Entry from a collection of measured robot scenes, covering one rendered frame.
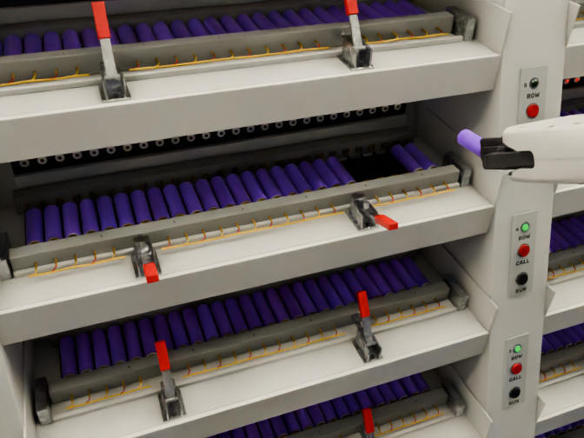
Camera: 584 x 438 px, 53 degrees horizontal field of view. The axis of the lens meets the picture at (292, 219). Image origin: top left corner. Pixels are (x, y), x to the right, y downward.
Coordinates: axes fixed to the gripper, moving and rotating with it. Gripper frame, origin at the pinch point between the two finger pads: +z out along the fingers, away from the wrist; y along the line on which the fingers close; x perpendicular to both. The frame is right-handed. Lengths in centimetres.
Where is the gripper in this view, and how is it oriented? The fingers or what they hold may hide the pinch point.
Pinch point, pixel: (507, 151)
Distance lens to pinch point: 63.6
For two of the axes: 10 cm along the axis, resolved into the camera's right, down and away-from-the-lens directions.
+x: 1.6, 9.8, 1.5
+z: -3.1, -1.0, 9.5
